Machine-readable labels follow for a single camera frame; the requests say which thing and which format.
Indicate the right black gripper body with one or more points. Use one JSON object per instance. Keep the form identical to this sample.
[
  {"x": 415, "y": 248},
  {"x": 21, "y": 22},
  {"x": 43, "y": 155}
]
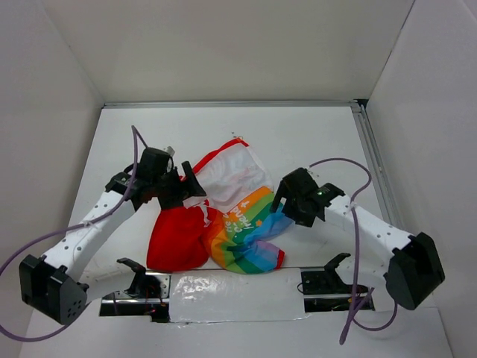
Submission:
[{"x": 293, "y": 203}]

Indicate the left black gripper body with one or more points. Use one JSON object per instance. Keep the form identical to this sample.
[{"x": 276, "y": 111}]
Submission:
[{"x": 169, "y": 183}]

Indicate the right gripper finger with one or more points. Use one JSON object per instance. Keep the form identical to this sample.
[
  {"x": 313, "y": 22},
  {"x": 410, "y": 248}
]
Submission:
[
  {"x": 280, "y": 193},
  {"x": 300, "y": 218}
]

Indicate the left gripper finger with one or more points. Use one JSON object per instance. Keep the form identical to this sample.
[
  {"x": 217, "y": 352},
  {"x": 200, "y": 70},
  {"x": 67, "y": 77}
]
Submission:
[
  {"x": 169, "y": 201},
  {"x": 190, "y": 183}
]

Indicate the rainbow striped kids jacket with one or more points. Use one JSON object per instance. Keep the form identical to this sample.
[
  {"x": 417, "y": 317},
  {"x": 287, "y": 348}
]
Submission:
[{"x": 232, "y": 225}]

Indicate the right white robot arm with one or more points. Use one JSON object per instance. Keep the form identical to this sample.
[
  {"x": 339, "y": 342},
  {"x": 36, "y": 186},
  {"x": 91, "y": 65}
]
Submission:
[{"x": 413, "y": 269}]

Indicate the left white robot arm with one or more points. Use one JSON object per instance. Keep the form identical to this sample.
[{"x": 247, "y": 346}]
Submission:
[{"x": 58, "y": 283}]

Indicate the white tape sheet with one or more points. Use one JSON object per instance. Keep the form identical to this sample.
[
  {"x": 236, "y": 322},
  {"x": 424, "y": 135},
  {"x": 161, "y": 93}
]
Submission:
[{"x": 216, "y": 296}]

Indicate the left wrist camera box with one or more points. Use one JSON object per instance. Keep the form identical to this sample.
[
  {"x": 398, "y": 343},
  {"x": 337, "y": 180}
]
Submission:
[{"x": 170, "y": 151}]

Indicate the metal base rail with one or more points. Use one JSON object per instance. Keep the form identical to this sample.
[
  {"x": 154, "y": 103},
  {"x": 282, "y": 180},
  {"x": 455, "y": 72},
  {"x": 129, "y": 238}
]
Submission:
[{"x": 322, "y": 289}]

